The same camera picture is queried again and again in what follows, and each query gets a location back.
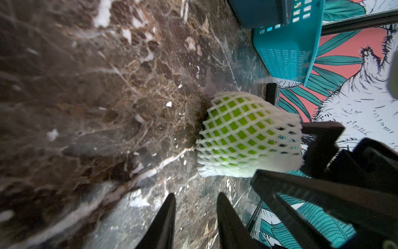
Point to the teal plastic basket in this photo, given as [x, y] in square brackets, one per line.
[288, 47]

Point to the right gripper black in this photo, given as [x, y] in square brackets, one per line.
[363, 190]

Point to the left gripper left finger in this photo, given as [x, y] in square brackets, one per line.
[160, 234]

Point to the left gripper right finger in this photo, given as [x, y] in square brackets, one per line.
[232, 233]

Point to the black frame post right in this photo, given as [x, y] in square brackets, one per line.
[359, 23]

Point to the custard apple green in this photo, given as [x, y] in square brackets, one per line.
[238, 130]

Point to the grey bin of foam nets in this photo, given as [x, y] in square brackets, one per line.
[252, 14]

